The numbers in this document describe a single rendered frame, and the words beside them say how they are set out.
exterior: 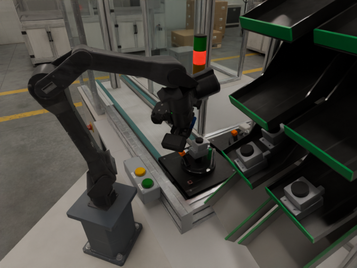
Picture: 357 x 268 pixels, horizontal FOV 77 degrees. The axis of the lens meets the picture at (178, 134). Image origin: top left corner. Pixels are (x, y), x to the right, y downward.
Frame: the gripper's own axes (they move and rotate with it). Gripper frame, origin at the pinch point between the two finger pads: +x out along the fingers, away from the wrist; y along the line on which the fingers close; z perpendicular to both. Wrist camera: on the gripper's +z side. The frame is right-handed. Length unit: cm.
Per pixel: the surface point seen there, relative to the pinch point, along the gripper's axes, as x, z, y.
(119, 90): 57, 77, -59
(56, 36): 191, 413, -289
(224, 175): 26.2, -12.7, -0.8
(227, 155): -0.4, -14.0, 4.9
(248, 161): -8.4, -19.4, 9.6
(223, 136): 36.0, -7.1, -24.3
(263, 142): -6.1, -22.0, 2.2
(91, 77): 28, 75, -41
